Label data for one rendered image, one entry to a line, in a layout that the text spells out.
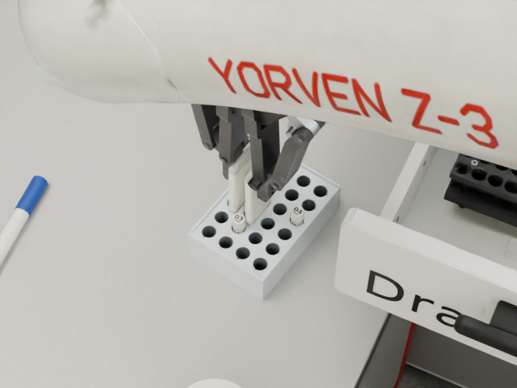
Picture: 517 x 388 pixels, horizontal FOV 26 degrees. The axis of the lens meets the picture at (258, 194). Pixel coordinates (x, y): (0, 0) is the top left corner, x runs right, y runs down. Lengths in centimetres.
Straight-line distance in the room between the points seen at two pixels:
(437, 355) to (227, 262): 75
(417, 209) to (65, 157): 35
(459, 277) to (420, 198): 15
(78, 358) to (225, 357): 13
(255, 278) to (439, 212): 17
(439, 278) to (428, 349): 82
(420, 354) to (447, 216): 75
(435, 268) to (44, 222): 40
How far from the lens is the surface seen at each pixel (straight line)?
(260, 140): 89
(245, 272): 99
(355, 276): 92
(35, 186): 108
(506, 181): 94
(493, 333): 85
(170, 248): 105
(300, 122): 85
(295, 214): 100
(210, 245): 100
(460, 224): 98
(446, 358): 169
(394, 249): 86
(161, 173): 109
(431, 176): 100
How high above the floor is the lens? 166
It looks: 57 degrees down
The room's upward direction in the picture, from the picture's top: straight up
